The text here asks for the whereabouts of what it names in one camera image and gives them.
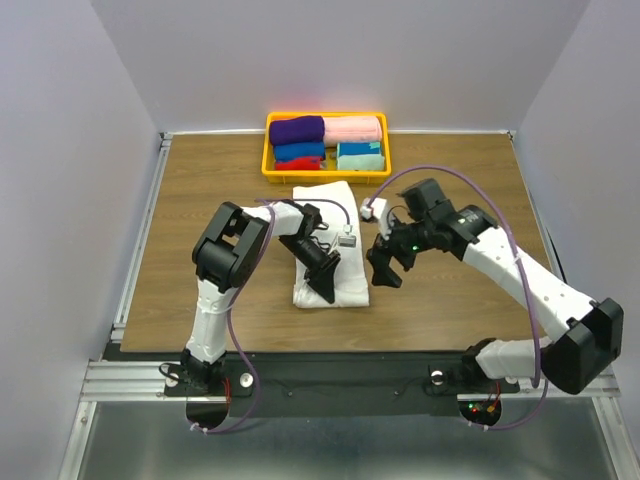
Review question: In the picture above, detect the blue rolled towel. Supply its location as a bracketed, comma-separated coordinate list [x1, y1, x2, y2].
[273, 142, 326, 162]

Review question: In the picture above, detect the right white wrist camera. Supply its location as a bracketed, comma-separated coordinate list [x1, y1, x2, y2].
[359, 197, 396, 240]

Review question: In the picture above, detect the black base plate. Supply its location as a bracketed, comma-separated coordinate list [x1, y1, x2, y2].
[165, 351, 519, 418]

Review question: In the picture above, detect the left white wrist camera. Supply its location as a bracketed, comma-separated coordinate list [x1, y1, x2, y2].
[335, 224, 357, 248]

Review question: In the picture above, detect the teal mint rolled towel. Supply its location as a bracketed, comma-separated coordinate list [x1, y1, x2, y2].
[336, 142, 385, 171]

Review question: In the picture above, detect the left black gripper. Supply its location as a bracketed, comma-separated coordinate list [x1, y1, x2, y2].
[279, 235, 341, 304]

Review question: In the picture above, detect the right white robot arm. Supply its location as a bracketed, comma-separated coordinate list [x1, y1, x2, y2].
[360, 178, 624, 395]

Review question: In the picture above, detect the aluminium frame rail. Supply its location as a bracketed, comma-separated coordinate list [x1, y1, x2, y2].
[80, 361, 621, 403]

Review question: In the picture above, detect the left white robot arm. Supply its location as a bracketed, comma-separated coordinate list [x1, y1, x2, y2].
[180, 199, 341, 394]

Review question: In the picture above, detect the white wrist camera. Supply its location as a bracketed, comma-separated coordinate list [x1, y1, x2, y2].
[359, 197, 396, 240]
[335, 224, 357, 248]

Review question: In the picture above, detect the yellow plastic basket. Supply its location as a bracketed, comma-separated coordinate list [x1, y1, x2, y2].
[261, 112, 392, 185]

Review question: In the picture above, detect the purple towel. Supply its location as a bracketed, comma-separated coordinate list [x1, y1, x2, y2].
[268, 115, 325, 146]

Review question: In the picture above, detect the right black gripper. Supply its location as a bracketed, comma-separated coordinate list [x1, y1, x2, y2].
[365, 211, 434, 288]

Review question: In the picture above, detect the light pink rolled towel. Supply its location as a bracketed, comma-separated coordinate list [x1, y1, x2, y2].
[323, 115, 383, 146]

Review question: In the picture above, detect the white towel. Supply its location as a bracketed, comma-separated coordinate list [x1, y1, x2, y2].
[292, 181, 369, 309]

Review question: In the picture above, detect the red rolled towel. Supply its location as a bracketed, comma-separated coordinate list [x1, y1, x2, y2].
[274, 156, 324, 171]

